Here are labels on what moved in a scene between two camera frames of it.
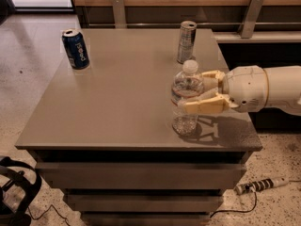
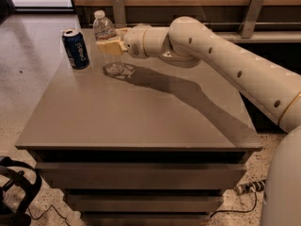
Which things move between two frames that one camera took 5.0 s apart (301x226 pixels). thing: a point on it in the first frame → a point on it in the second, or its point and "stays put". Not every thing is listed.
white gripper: (245, 88) → (134, 41)
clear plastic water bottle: (186, 84) → (103, 30)
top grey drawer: (143, 175) stays put
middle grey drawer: (144, 202) stays put
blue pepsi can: (76, 49) stays put
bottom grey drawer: (146, 218) stays put
